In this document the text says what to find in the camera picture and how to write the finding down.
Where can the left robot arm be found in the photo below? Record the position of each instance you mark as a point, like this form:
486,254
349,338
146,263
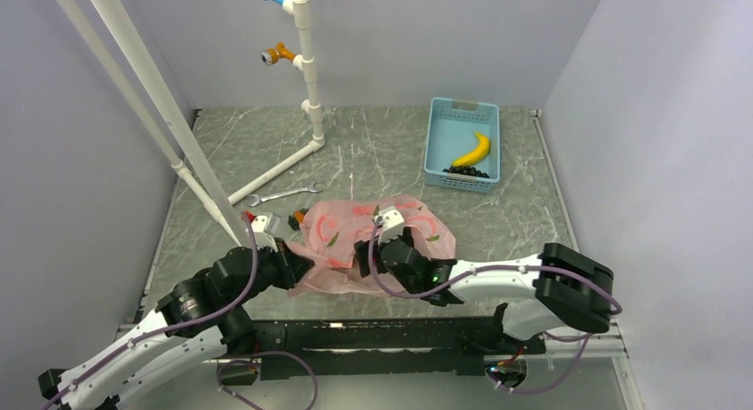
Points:
202,313

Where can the yellow fake banana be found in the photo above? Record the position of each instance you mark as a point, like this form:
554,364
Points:
476,155

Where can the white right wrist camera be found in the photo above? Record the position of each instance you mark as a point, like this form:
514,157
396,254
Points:
391,224

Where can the light blue plastic basket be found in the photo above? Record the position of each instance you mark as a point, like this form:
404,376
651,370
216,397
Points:
451,133

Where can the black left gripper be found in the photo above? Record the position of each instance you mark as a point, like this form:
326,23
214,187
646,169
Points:
293,266

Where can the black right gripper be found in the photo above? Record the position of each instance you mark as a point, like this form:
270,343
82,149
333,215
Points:
362,256

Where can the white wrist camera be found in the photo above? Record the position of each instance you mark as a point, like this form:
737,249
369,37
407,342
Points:
391,224
265,226

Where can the dark fake grape bunch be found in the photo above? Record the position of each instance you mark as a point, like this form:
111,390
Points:
469,171

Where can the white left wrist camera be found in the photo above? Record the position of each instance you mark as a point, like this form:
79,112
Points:
265,226

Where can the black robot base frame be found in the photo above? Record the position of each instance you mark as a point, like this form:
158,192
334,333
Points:
460,345

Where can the white diagonal support pole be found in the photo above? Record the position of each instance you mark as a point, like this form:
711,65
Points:
193,168

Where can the silver open-end wrench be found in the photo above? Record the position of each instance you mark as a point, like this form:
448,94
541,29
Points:
257,199

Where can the pink plastic bag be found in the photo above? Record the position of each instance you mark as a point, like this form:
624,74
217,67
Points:
331,228

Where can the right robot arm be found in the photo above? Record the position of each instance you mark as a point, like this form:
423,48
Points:
557,287

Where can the orange hook on pipe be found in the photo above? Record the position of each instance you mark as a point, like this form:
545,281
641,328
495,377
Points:
273,55

